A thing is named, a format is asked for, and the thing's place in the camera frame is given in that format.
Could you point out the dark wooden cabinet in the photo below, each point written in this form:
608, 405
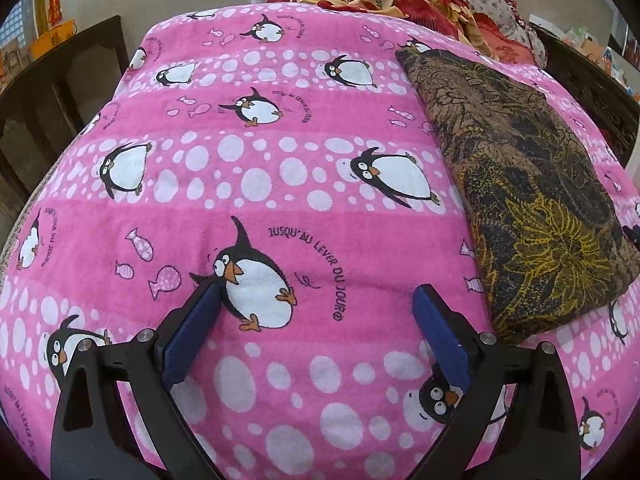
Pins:
50, 105
590, 90

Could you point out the window with blinds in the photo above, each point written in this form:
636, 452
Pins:
20, 22

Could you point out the brown floral patterned cloth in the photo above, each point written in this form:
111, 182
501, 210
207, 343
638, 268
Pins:
525, 185

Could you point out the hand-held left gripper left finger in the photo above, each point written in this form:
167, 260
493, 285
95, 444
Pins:
192, 330

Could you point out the pink penguin print blanket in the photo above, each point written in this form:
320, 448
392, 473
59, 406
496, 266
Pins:
300, 200

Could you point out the orange plastic basket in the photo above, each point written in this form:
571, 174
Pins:
50, 40

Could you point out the pile of small packages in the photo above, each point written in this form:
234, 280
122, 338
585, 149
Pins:
582, 40

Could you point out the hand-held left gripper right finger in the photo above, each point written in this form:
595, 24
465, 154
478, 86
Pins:
440, 330

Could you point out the red paper poster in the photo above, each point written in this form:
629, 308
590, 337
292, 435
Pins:
54, 5

